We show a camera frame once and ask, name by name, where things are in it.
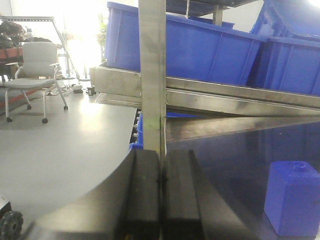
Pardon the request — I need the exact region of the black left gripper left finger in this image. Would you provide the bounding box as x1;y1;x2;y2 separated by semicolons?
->
23;149;160;240

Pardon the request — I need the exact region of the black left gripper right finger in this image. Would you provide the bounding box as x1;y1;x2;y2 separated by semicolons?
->
162;150;253;240

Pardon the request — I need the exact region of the blue block part left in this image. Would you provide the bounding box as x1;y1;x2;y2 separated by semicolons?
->
264;161;320;237

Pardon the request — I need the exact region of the stainless steel shelf rack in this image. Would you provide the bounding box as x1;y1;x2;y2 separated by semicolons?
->
95;0;320;155

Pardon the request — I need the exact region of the black mecanum wheel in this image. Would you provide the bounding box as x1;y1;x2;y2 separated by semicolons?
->
0;211;24;240

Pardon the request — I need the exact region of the blue bin far left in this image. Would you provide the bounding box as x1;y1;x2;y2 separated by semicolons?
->
104;2;267;86

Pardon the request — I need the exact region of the blue bin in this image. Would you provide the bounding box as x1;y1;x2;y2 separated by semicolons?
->
247;0;320;96
104;2;267;86

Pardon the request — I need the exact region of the white office chair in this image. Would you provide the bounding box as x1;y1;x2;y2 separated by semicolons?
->
4;41;69;124

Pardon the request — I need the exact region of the blue bin centre left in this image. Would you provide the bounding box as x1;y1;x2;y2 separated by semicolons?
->
247;0;320;96

